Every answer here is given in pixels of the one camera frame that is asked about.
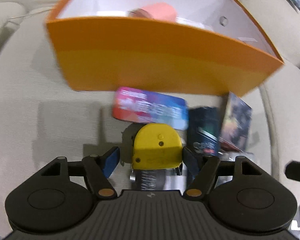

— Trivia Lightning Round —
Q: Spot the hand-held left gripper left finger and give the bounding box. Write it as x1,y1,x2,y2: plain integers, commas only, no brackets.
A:
40,147,120,201

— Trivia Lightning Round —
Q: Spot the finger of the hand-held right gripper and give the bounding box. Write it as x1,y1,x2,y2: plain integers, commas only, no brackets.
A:
285,160,300,183

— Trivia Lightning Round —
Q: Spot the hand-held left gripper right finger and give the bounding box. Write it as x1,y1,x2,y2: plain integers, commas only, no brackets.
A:
182,146,263,201

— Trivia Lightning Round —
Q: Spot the dark green shampoo bottle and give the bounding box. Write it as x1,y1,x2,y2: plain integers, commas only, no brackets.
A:
187,107,222,157

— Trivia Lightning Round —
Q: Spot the yellow tape measure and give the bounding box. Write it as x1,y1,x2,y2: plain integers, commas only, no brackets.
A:
129,124,183,180

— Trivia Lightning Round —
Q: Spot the black lighter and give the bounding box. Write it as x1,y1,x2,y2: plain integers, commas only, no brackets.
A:
136,169,167,192

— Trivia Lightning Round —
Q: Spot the printed picture box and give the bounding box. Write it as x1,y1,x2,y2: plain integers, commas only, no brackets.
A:
219,92,253,153

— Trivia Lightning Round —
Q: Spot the pink and blue floss packet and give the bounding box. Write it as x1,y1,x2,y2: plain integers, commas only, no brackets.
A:
111,87,189,130

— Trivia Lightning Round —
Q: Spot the orange cardboard box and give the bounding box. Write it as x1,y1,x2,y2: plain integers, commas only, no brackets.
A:
45,0,285,98

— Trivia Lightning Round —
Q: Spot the pink cup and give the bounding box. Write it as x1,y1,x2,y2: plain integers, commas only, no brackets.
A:
129,2,177,21

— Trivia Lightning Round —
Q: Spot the white cable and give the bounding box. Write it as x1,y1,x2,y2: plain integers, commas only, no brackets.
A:
5,6,55,22

